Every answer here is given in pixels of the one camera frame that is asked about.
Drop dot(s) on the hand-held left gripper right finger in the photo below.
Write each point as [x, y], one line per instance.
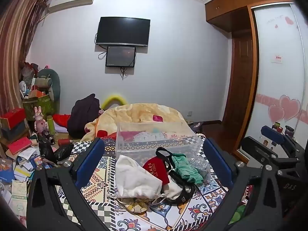
[216, 160]

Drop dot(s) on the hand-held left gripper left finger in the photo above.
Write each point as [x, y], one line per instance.
[92, 155]

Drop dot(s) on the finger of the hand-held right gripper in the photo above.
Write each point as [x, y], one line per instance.
[273, 132]
[255, 148]

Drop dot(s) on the green cloth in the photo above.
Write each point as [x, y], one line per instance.
[186, 168]

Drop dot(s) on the red fabric pouch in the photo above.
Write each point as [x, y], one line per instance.
[157, 169]

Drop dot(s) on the clear plastic storage box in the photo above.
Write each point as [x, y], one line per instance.
[154, 138]

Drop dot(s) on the red lid jar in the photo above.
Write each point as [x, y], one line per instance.
[277, 127]

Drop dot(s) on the dark jar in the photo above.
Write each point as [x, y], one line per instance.
[289, 130]

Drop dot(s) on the clear crinkled plastic bag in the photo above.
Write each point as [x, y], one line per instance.
[201, 167]

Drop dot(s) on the red metal flask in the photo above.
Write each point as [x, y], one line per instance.
[64, 142]

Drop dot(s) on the dark jacket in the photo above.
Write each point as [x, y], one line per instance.
[83, 118]

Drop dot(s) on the black plastic bag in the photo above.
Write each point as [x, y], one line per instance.
[51, 150]

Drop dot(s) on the red cloth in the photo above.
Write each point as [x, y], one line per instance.
[61, 119]

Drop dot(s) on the green bottle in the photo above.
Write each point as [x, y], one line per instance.
[51, 125]

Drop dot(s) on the small white cloth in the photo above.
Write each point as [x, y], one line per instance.
[172, 190]

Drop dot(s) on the white heart sliding door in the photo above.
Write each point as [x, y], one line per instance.
[279, 77]

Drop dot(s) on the green fabric item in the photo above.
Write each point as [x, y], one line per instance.
[238, 214]

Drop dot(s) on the pink bunny toy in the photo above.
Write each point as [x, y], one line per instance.
[39, 122]

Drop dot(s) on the yellow fleece blanket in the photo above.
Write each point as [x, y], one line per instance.
[142, 114]

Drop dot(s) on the yellow floral cloth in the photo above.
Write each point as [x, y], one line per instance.
[134, 205]

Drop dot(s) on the pink item on blanket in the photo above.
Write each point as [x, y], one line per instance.
[157, 118]

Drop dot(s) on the green cardboard box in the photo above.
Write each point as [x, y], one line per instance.
[39, 105]

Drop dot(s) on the pile of papers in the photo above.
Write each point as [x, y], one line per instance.
[20, 170]

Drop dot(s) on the red book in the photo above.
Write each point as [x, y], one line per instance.
[19, 146]

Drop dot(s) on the patterned bed sheet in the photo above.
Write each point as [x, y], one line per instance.
[154, 217]

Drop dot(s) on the grey green neck pillow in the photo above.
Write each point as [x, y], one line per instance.
[49, 81]

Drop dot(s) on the wooden wardrobe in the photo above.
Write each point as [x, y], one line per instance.
[240, 53]

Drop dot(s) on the red box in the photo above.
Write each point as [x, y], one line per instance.
[13, 118]

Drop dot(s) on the striped brown curtain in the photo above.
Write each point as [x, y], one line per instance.
[18, 43]

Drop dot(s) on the white air conditioner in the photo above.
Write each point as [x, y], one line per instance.
[69, 2]

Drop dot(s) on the wall socket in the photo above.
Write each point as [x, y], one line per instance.
[190, 113]

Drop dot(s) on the small wall monitor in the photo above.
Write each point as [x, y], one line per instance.
[120, 56]

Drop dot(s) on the black wall television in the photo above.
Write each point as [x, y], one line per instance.
[123, 31]

